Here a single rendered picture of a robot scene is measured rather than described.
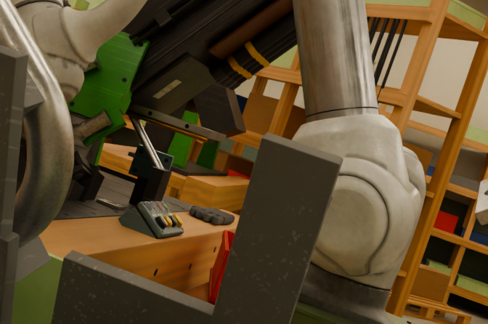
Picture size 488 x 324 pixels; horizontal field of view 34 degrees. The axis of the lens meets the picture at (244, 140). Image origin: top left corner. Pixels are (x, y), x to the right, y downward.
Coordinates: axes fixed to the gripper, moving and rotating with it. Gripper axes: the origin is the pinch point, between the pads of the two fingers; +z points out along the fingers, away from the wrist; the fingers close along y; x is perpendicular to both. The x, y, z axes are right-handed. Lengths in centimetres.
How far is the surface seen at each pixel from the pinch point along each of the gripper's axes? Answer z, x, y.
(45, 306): -72, 3, -66
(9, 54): -113, -12, -62
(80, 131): 0.9, 6.2, -15.8
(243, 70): 28.3, -31.5, -6.0
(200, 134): 16.8, -15.9, -21.1
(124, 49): 4.5, -8.4, -0.3
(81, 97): 4.5, 4.2, -7.0
